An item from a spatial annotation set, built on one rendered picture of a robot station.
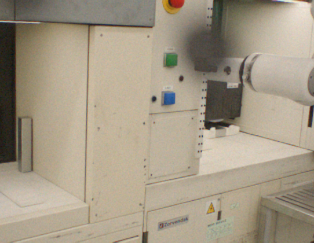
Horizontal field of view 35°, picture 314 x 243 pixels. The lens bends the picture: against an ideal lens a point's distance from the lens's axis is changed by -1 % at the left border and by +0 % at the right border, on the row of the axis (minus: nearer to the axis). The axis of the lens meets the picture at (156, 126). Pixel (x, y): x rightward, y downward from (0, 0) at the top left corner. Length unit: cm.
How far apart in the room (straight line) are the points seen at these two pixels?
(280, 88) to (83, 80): 46
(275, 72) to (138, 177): 48
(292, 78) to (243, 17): 110
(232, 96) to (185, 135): 61
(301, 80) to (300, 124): 92
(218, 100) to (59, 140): 77
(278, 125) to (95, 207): 94
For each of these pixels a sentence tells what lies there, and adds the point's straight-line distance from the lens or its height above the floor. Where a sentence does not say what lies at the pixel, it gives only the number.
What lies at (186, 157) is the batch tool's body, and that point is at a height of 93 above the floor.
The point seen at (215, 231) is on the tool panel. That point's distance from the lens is 157.
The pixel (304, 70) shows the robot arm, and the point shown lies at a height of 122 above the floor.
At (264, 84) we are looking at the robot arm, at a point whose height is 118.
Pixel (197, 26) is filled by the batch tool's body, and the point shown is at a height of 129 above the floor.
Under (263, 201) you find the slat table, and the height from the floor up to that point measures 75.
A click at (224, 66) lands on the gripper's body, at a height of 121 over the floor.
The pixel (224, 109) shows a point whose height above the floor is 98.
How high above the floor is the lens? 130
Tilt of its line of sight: 12 degrees down
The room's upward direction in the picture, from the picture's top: 3 degrees clockwise
